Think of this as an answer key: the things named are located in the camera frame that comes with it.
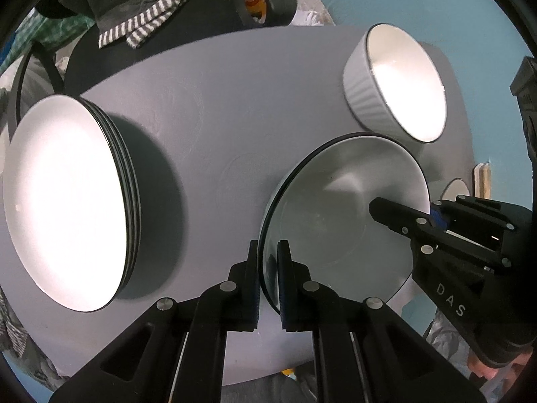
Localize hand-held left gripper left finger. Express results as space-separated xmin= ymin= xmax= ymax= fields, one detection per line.
xmin=48 ymin=239 xmax=263 ymax=403

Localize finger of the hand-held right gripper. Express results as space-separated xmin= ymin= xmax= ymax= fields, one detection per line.
xmin=369 ymin=196 xmax=445 ymax=257
xmin=432 ymin=195 xmax=519 ymax=263

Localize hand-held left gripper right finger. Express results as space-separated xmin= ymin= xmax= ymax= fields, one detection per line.
xmin=278 ymin=240 xmax=487 ymax=403

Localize white black-rimmed plate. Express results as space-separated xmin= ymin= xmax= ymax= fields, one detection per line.
xmin=80 ymin=97 xmax=136 ymax=303
xmin=90 ymin=105 xmax=143 ymax=299

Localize stack of white plates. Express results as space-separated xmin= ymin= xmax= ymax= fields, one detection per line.
xmin=2 ymin=94 xmax=129 ymax=313

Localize person's right hand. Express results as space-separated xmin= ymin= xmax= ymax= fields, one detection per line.
xmin=467 ymin=349 xmax=511 ymax=384

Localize wooden board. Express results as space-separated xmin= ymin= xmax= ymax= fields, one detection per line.
xmin=473 ymin=163 xmax=491 ymax=200

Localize grey blanket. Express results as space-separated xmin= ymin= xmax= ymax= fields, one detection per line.
xmin=424 ymin=311 xmax=479 ymax=374

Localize person's grey trousers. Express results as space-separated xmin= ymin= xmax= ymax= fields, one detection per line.
xmin=222 ymin=369 xmax=320 ymax=403

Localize dark object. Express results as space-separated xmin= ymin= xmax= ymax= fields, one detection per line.
xmin=509 ymin=56 xmax=537 ymax=169

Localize white cloth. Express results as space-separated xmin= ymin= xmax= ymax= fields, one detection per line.
xmin=294 ymin=8 xmax=336 ymax=28

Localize grey striped cloth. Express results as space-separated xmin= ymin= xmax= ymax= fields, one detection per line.
xmin=0 ymin=294 xmax=30 ymax=355

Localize black office chair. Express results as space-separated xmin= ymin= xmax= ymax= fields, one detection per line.
xmin=14 ymin=0 xmax=298 ymax=105

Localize dark grey hoodie striped cuffs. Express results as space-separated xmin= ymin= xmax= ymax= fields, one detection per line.
xmin=73 ymin=0 xmax=194 ymax=49

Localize green checkered cloth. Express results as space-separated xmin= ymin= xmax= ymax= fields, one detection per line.
xmin=0 ymin=12 xmax=97 ymax=76

